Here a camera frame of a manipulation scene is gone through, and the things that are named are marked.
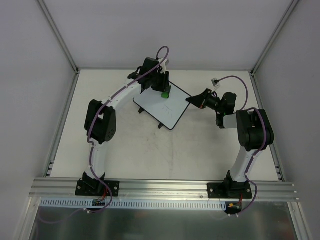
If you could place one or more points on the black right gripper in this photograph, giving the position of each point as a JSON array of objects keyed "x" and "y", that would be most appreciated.
[{"x": 204, "y": 99}]

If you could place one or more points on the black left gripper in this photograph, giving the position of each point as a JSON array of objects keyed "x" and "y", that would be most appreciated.
[{"x": 163, "y": 85}]

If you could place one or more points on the green bone-shaped whiteboard eraser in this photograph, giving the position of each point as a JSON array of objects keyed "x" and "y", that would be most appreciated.
[{"x": 166, "y": 93}]

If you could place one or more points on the black-framed whiteboard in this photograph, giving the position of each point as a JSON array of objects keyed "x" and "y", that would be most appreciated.
[{"x": 167, "y": 111}]

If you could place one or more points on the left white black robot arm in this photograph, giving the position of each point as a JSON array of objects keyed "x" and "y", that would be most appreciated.
[{"x": 100, "y": 123}]

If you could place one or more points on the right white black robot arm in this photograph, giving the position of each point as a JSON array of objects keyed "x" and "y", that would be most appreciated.
[{"x": 254, "y": 130}]

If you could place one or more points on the black whiteboard stand with rods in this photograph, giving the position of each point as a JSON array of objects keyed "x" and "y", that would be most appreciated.
[{"x": 142, "y": 110}]

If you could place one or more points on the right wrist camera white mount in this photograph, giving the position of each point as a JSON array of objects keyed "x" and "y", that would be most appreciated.
[{"x": 215, "y": 83}]

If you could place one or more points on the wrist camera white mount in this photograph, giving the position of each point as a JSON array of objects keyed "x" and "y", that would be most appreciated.
[
  {"x": 215, "y": 83},
  {"x": 163, "y": 64}
]

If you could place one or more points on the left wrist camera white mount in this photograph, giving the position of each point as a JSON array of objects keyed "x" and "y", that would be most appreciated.
[{"x": 163, "y": 64}]

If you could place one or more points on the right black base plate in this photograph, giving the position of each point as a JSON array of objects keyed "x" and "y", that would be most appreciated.
[{"x": 233, "y": 190}]

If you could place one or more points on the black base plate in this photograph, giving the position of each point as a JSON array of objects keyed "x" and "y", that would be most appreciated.
[
  {"x": 233, "y": 190},
  {"x": 83, "y": 189}
]

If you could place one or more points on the white slotted cable duct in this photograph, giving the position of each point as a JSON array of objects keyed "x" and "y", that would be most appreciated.
[{"x": 90, "y": 203}]

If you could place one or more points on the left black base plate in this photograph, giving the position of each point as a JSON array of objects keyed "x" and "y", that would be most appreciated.
[{"x": 83, "y": 189}]

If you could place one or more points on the aluminium extrusion rail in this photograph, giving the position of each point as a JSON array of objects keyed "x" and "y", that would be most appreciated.
[{"x": 179, "y": 190}]

